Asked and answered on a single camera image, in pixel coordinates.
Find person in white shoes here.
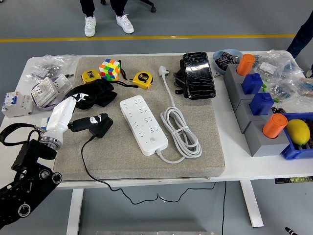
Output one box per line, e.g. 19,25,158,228
79,0,135,37

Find yellow lemon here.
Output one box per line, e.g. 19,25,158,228
286,119,311,145

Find clear bag with brown parts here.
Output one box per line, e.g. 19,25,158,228
292,77,313,105

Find clear bag with blue parts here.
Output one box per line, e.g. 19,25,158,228
268,80,298,102

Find black yellow label strip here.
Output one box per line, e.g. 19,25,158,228
274,175,313,184

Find blue plastic bin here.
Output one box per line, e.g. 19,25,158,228
280,112,313,161

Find person in dark trousers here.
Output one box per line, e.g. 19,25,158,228
286,17,313,59

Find white table leg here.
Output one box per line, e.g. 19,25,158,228
66,189,84,235
239,180,265,228

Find thin black plug cord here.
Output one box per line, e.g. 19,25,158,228
80,135,217,205

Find glossy black cracked case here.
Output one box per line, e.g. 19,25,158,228
182,51,218,100

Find clear bag with metal parts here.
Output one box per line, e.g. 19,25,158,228
25,54,79,80

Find black plastic holder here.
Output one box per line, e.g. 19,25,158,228
173,59,189,95

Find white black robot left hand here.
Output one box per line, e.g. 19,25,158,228
41,92,113,141

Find black cloth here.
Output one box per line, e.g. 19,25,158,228
65,78,118,110

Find purple tray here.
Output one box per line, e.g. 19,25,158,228
31,75,71,109

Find light blue bowl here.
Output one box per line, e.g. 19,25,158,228
212,48,243,75

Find yellow tape measure with strap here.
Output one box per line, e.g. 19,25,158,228
112,59,155,91

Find white circuit breaker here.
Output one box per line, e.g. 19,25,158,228
1,91,34,118

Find black capacitors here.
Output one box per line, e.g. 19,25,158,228
216,51,242,68

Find large colourful puzzle cube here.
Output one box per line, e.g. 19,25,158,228
99,58,121,81

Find small white wall socket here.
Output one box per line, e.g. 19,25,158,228
52,74,73,94

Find clear bag with white label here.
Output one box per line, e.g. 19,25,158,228
254,50,305,79

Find white power strip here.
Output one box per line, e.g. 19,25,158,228
119,94,169,157

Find large white wall socket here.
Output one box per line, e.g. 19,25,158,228
31,77,59,108

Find white power strip cable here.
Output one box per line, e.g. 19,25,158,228
154,65,203,165

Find black plug adapter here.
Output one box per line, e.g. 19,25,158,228
88,118,113,139

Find grey block holder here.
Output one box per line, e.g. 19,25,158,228
224,64,246,95
229,83,257,113
244,119,292,158
236,99,272,135

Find small yellow tape measure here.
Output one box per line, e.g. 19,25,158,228
81,70,101,85

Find grey-brown mat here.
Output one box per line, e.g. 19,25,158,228
53,55,226,182

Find black hanging cable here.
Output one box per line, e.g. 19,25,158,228
221,182,227,235

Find orange cylinder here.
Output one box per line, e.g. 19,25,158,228
262,113,288,140
236,53,256,76

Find blue block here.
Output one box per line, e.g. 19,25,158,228
249,92,274,116
241,72,264,95

